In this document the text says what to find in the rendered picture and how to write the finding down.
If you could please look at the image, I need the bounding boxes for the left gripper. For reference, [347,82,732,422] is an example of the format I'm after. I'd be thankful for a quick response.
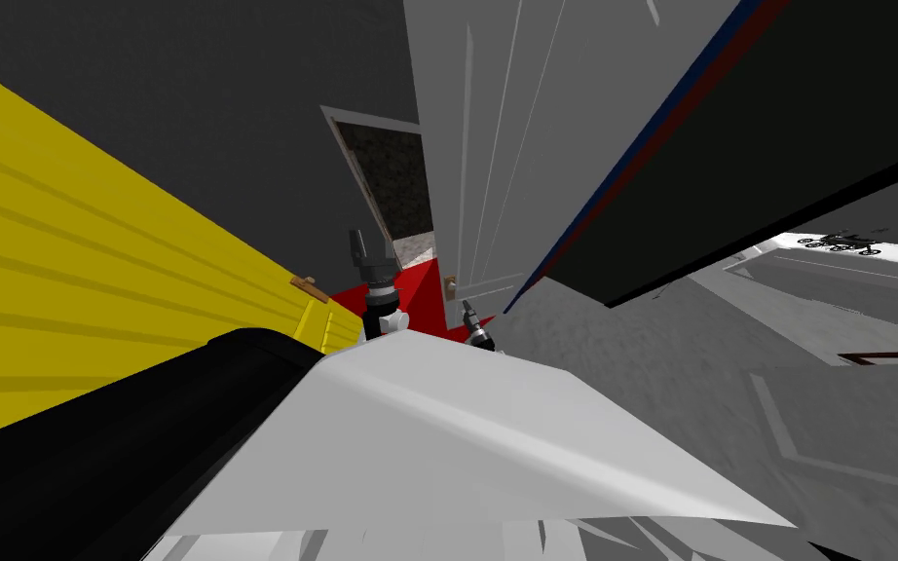
[348,227,403,290]

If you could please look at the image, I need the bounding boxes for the yellow cupboard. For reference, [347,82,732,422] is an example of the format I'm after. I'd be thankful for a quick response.
[0,51,365,450]

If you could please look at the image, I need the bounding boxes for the red rug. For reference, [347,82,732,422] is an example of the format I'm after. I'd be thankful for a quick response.
[329,256,496,345]

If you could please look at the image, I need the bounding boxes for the brown wooden cupboard handle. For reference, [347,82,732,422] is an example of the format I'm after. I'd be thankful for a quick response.
[289,275,332,305]

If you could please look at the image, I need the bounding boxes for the grey door leaf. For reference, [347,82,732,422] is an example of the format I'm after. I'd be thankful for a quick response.
[402,0,742,322]

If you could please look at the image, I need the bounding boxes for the white grey cabinet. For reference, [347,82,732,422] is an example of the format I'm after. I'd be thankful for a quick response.
[686,229,898,367]

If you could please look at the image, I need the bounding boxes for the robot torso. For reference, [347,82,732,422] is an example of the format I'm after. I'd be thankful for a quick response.
[140,326,832,561]

